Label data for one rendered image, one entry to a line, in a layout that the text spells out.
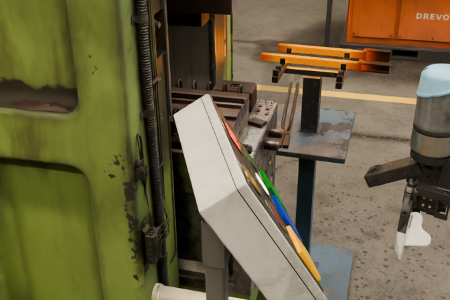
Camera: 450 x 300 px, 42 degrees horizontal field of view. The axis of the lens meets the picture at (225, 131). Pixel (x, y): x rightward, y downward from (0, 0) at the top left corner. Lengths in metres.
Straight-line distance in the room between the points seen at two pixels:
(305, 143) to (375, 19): 3.04
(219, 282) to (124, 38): 0.50
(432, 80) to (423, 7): 3.99
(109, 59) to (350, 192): 2.13
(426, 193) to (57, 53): 0.78
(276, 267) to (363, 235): 1.90
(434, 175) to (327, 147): 0.98
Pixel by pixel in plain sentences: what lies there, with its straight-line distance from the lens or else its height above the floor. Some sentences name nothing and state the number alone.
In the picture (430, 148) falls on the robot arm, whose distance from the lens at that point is 1.07.
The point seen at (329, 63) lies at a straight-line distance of 2.07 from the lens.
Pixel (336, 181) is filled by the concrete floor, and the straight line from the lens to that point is 3.20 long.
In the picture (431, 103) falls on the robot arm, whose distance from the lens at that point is 1.04.
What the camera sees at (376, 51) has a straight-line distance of 2.17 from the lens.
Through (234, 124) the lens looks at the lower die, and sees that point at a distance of 1.52.
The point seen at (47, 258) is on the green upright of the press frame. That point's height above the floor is 0.69.
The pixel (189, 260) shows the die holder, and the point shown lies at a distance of 1.76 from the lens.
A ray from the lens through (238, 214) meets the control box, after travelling 0.86.
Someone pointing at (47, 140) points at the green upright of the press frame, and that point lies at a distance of 1.31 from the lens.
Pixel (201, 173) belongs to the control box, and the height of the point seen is 1.17.
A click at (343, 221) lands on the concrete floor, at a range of 2.89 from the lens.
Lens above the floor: 1.64
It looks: 26 degrees down
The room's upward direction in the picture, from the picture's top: 1 degrees counter-clockwise
